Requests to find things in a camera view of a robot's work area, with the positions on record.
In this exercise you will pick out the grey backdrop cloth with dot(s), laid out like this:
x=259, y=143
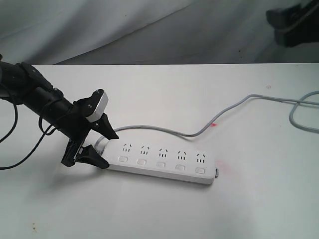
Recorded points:
x=144, y=32

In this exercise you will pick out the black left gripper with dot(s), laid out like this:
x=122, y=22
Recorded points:
x=69, y=120

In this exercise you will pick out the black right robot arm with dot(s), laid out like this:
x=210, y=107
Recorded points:
x=295, y=25

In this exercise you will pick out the white five-outlet power strip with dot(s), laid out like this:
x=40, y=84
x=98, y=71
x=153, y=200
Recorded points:
x=180, y=162

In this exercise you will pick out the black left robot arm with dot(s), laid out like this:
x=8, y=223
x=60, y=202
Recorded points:
x=22, y=84

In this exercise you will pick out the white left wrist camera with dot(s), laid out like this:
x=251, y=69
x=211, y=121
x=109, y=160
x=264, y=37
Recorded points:
x=95, y=105

